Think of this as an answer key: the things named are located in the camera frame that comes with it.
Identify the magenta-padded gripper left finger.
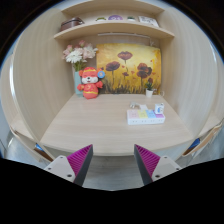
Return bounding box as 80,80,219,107
44,143,95,187

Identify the white blue charger block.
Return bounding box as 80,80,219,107
154,102,165,115

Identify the pink white flower bouquet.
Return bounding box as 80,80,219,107
62,39,99,72

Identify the small white potted plant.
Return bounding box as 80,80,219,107
145,78,156,98

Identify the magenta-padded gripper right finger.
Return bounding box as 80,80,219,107
133,143,183,187

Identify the yellow poppy flower painting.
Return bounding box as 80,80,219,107
95,43,162,95

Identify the white pastel-coloured power strip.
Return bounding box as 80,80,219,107
126,109,166,126

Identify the pale blue vase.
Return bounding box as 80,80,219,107
73,69,84,98

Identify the red plush toy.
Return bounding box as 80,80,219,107
77,66,106,100

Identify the white light bar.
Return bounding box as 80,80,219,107
97,31,151,39

